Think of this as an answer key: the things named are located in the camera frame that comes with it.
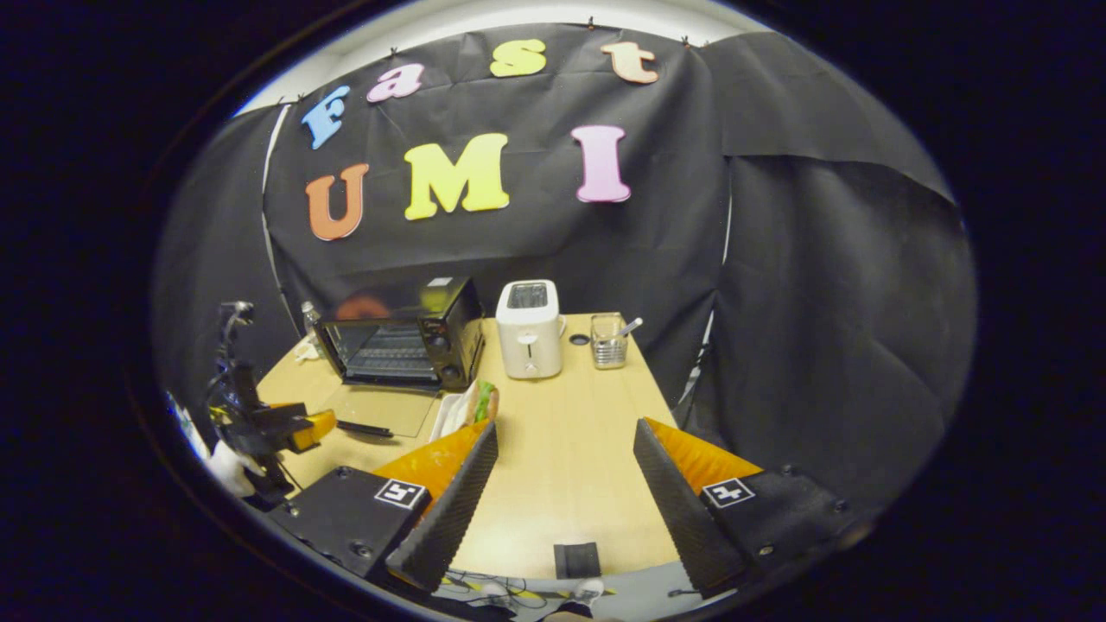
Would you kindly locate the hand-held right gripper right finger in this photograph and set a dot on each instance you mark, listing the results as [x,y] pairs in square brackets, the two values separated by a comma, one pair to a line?
[683,510]

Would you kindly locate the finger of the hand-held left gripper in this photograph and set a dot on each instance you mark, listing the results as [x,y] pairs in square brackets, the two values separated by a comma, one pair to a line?
[289,423]

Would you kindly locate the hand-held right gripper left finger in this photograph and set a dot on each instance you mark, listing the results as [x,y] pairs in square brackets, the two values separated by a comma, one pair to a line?
[449,510]

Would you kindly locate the lettuce sandwich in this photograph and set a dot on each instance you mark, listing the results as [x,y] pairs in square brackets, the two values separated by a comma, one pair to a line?
[484,402]

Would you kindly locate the black electric oven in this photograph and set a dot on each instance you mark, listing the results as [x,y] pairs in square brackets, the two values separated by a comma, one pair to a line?
[449,328]

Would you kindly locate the white rectangular tray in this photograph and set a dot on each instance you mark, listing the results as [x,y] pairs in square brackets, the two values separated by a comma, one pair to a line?
[449,415]

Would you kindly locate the clear plastic water bottle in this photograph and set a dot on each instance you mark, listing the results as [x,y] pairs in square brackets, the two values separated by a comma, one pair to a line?
[310,324]

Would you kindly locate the metal mesh utensil holder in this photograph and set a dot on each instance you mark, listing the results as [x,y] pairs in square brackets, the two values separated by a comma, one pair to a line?
[608,350]

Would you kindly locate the white toaster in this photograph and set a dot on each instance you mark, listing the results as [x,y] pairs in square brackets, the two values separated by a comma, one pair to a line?
[529,337]

